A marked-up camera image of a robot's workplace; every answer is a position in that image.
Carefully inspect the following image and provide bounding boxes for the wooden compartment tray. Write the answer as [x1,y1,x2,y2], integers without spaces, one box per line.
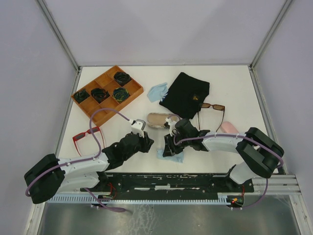
[71,65,144,127]

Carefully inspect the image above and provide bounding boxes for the light blue cleaning cloth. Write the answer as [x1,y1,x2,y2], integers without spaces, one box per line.
[156,149,184,163]

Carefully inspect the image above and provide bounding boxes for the white slotted cable duct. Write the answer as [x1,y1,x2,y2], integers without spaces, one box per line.
[48,190,232,205]

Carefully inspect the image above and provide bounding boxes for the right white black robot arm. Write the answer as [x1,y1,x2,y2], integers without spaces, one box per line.
[163,117,284,191]

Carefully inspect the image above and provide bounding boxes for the rolled black belt middle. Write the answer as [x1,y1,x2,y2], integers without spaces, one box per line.
[91,88,110,103]

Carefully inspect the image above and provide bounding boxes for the left aluminium frame post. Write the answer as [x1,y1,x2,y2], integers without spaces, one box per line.
[35,0,80,71]

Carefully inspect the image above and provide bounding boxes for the aluminium frame post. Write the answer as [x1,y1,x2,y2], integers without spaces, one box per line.
[35,0,80,71]
[249,0,294,70]

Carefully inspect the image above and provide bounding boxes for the right aluminium frame post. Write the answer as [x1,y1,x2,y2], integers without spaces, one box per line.
[249,0,294,70]

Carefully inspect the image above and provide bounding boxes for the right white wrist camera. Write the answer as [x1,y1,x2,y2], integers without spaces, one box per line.
[164,117,177,131]

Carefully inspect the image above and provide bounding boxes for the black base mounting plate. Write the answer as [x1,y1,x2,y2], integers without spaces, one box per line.
[90,172,254,198]

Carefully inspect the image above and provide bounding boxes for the pink glasses case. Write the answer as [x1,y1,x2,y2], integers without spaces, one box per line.
[221,121,239,134]

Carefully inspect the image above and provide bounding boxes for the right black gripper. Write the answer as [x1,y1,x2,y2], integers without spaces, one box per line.
[162,132,190,157]

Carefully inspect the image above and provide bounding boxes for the crumpled light blue cloth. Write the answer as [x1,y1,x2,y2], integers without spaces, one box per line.
[147,82,168,103]

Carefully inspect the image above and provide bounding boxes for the rolled green black belt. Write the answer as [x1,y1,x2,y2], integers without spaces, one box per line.
[73,89,89,103]

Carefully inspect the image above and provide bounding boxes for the brown sunglasses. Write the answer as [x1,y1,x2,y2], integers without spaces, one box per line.
[197,103,225,132]

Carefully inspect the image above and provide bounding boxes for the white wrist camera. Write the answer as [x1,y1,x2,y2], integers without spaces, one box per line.
[164,117,177,131]
[128,119,146,138]

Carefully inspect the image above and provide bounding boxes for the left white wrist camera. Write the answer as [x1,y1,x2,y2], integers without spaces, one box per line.
[128,119,146,138]

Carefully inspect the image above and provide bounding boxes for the rolled black belt top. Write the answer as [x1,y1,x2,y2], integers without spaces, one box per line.
[113,71,131,86]

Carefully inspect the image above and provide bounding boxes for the rolled blue yellow belt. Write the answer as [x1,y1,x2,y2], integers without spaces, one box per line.
[113,88,130,103]

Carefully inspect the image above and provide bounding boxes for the marble pattern glasses case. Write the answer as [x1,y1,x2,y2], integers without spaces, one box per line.
[147,113,179,129]

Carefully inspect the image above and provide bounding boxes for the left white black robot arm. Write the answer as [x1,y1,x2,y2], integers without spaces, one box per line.
[24,132,154,204]

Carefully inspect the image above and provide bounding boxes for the red sunglasses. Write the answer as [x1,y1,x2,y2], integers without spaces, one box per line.
[72,126,105,156]

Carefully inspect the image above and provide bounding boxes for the black folded cloth pouch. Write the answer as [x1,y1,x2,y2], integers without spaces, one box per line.
[159,72,210,119]

